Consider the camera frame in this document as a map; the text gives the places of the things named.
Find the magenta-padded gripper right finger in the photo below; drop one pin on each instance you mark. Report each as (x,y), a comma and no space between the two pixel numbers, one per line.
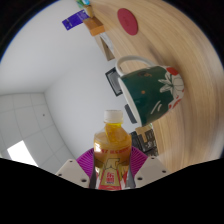
(151,170)

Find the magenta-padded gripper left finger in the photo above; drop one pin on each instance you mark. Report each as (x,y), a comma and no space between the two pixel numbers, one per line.
(71,173)

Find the yellow-labelled drink bottle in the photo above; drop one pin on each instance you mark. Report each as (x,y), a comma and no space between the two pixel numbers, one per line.
(112,150)

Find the large dark printed box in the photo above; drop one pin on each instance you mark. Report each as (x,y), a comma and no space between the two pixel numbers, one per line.
(145,143)

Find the brown cardboard box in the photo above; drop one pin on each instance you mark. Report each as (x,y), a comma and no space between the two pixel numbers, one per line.
(144,129)

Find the large ceiling light panel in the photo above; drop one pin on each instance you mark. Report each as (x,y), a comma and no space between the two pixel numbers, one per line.
(21,153)

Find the green floral mug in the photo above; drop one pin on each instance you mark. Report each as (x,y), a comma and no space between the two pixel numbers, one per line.
(150,95)

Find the wooden side desk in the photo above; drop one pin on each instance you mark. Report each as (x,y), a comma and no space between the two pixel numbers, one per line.
(107,48)

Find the orange cardboard box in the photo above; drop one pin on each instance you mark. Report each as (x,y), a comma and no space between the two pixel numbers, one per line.
(95,26)

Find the flat round red coaster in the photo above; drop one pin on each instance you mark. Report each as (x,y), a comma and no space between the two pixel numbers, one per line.
(127,21)

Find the tall purple box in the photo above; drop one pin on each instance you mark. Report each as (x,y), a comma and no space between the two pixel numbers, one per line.
(75,20)

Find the green flat box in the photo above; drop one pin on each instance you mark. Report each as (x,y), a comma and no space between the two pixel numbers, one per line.
(82,3)

